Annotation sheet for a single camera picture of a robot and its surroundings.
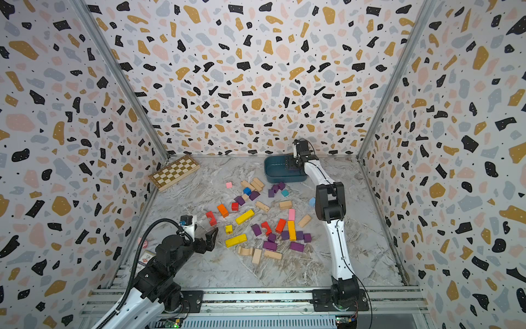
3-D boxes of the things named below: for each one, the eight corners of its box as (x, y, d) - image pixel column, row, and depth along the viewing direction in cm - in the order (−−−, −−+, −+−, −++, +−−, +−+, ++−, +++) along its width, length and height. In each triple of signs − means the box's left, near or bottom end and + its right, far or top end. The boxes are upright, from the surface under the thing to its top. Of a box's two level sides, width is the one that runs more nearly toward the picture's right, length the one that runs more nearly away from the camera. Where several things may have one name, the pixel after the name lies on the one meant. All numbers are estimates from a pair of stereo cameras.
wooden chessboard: (149, 180, 112) (146, 176, 110) (190, 157, 124) (188, 153, 121) (158, 192, 107) (155, 188, 105) (200, 167, 119) (199, 163, 116)
